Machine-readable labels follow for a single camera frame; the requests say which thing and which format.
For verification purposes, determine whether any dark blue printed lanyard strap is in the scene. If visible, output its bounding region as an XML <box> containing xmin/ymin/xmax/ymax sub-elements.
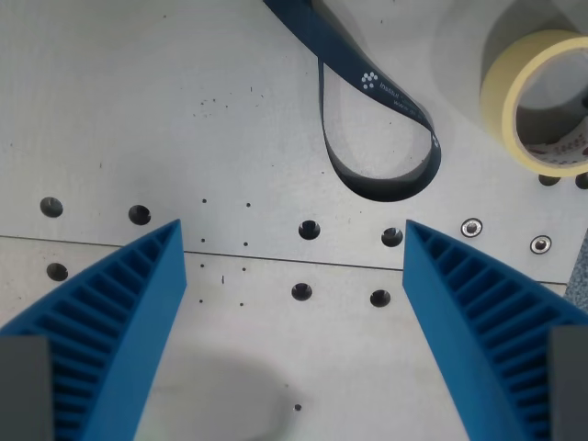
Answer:
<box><xmin>263</xmin><ymin>0</ymin><xmax>443</xmax><ymax>202</ymax></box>

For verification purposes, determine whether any yellow masking tape roll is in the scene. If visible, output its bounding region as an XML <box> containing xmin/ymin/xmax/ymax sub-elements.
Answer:
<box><xmin>479</xmin><ymin>29</ymin><xmax>588</xmax><ymax>176</ymax></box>

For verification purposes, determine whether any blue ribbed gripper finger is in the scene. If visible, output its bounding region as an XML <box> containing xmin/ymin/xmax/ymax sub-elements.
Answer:
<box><xmin>0</xmin><ymin>219</ymin><xmax>189</xmax><ymax>441</ymax></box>
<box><xmin>401</xmin><ymin>219</ymin><xmax>588</xmax><ymax>441</ymax></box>

